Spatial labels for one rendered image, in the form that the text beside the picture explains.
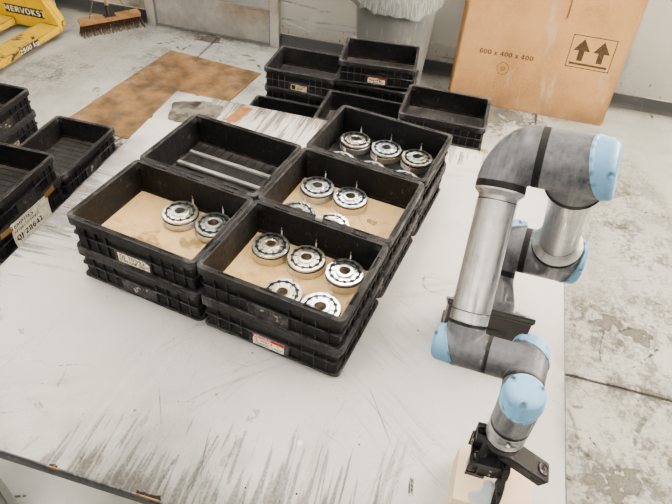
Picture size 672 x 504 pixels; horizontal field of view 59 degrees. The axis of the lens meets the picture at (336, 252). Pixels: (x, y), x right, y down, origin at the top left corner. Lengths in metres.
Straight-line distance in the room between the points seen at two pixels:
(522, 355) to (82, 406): 1.00
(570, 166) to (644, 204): 2.58
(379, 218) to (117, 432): 0.91
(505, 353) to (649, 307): 1.96
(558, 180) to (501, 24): 3.06
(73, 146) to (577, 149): 2.35
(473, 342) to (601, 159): 0.40
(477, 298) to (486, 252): 0.09
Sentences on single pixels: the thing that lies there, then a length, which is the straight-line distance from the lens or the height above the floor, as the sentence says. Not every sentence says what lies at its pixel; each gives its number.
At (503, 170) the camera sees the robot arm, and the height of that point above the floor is 1.33.
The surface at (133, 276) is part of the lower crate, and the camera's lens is 1.70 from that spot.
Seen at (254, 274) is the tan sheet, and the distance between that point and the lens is 1.58.
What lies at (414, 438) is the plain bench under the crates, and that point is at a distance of 1.47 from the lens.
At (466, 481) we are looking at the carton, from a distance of 1.36.
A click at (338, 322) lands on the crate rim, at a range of 1.35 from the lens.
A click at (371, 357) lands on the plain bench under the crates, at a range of 1.58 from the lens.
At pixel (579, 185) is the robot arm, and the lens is 1.16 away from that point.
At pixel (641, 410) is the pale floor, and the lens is 2.67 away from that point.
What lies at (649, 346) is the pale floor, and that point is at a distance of 2.91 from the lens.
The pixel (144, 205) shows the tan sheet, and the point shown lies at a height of 0.83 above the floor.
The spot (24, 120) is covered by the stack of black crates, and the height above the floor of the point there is 0.48.
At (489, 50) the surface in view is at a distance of 4.20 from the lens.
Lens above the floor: 1.96
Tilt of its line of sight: 43 degrees down
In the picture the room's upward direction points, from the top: 5 degrees clockwise
